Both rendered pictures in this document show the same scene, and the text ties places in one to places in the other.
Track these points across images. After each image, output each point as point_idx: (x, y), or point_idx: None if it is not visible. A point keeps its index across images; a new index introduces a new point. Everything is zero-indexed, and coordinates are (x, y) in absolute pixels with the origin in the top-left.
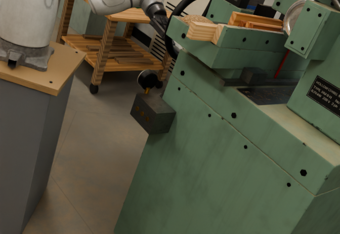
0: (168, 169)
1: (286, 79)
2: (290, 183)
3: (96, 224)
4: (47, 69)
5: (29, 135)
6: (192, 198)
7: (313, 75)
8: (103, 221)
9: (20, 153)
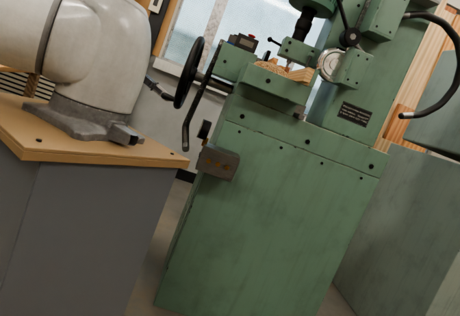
0: (234, 210)
1: None
2: (361, 176)
3: (135, 310)
4: None
5: (142, 233)
6: (270, 223)
7: (341, 101)
8: (135, 303)
9: (126, 264)
